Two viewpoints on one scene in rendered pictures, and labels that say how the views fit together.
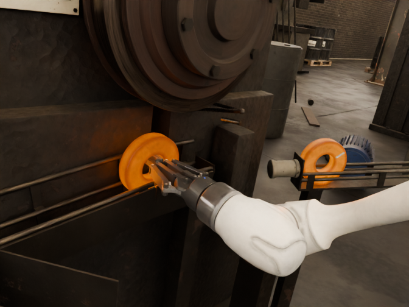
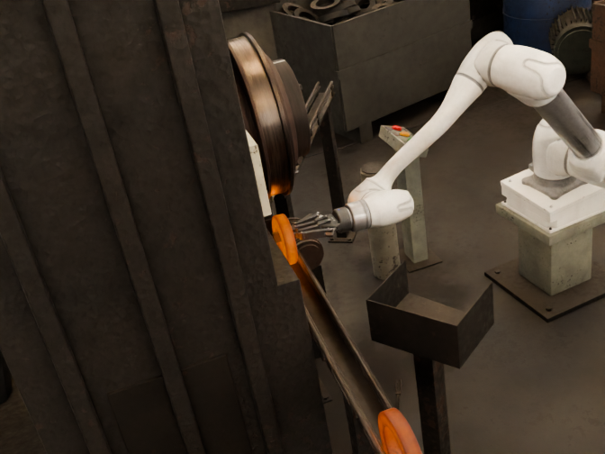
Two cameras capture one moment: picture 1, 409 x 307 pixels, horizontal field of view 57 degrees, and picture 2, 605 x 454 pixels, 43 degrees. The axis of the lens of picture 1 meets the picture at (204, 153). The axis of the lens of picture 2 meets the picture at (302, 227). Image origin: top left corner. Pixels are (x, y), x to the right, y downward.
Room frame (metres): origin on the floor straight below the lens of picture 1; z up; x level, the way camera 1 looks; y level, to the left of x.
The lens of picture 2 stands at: (-0.33, 1.75, 1.92)
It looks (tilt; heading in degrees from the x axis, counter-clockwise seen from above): 30 degrees down; 303
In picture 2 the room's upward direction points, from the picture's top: 10 degrees counter-clockwise
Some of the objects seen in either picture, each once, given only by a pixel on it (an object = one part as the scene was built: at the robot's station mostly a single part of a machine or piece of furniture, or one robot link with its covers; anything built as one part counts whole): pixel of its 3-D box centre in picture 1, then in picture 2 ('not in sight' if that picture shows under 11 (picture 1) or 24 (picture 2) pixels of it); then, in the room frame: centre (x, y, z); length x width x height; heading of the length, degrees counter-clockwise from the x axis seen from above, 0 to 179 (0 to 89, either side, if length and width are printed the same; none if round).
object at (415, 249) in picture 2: not in sight; (410, 197); (0.87, -0.93, 0.31); 0.24 x 0.16 x 0.62; 137
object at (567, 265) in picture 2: not in sight; (555, 249); (0.26, -0.91, 0.16); 0.40 x 0.40 x 0.31; 53
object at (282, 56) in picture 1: (263, 87); not in sight; (3.77, -0.48, 0.45); 0.59 x 0.59 x 0.89
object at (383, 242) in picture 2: not in sight; (381, 222); (0.95, -0.78, 0.26); 0.12 x 0.12 x 0.52
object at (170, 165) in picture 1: (179, 173); (311, 225); (0.76, 0.05, 0.76); 0.11 x 0.01 x 0.04; 46
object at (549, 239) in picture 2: not in sight; (555, 210); (0.26, -0.91, 0.33); 0.32 x 0.32 x 0.04; 53
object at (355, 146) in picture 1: (352, 158); not in sight; (2.80, -1.16, 0.17); 0.57 x 0.31 x 0.34; 157
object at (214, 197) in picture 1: (220, 206); (356, 216); (0.66, -0.05, 0.75); 0.09 x 0.06 x 0.09; 137
